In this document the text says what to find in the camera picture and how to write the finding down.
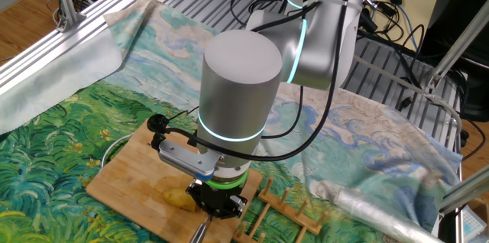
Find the black camera cable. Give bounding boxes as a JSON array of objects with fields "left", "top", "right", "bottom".
[{"left": 147, "top": 0, "right": 358, "bottom": 162}]

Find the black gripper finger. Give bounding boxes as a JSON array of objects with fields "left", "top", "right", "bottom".
[
  {"left": 212, "top": 196, "right": 248, "bottom": 221},
  {"left": 186, "top": 180, "right": 212, "bottom": 220}
]

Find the steel cleaver knife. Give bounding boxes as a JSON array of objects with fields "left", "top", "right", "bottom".
[{"left": 189, "top": 215, "right": 213, "bottom": 243}]

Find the black computer case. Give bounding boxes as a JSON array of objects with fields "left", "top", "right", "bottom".
[{"left": 418, "top": 0, "right": 489, "bottom": 124}]

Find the half potato with skin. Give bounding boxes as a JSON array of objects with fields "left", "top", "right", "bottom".
[{"left": 163, "top": 188, "right": 198, "bottom": 213}]

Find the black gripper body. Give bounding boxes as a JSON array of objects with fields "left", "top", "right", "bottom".
[{"left": 189, "top": 181, "right": 246, "bottom": 213}]

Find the bamboo cutting board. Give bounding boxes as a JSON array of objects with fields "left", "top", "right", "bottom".
[{"left": 86, "top": 120, "right": 264, "bottom": 243}]

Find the wooden peg dish rack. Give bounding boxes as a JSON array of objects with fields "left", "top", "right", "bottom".
[{"left": 232, "top": 176, "right": 330, "bottom": 243}]

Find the blue cable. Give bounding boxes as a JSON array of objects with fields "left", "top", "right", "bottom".
[{"left": 366, "top": 0, "right": 421, "bottom": 53}]

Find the clear plastic wrap roll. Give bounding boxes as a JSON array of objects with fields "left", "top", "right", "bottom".
[{"left": 332, "top": 187, "right": 444, "bottom": 243}]

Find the black camera on mount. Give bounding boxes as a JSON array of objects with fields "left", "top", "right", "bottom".
[{"left": 358, "top": 5, "right": 379, "bottom": 34}]

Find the grey sheathed cable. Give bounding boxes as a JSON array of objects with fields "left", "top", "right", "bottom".
[{"left": 353, "top": 53, "right": 464, "bottom": 141}]

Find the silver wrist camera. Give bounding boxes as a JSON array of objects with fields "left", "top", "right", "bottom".
[{"left": 152, "top": 139, "right": 225, "bottom": 181}]

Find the painted landscape tablecloth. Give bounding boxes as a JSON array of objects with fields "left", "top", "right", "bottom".
[{"left": 0, "top": 0, "right": 463, "bottom": 243}]

